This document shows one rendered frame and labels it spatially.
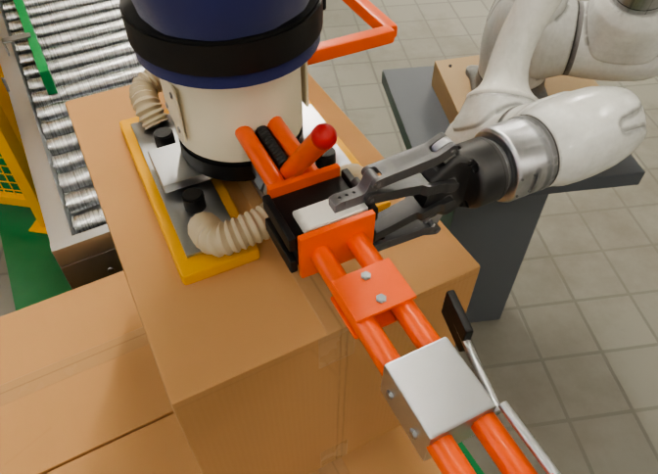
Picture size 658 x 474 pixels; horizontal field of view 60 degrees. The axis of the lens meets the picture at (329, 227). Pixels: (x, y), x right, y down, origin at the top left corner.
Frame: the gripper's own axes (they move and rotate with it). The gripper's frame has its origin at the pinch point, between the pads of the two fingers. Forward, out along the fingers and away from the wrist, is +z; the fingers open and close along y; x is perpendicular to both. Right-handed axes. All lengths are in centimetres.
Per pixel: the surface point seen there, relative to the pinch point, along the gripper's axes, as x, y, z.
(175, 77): 19.5, -8.8, 8.5
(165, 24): 19.3, -14.9, 8.3
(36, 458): 25, 63, 48
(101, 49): 165, 63, 8
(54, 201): 87, 58, 34
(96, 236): 69, 57, 27
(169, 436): 18, 63, 25
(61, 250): 69, 57, 35
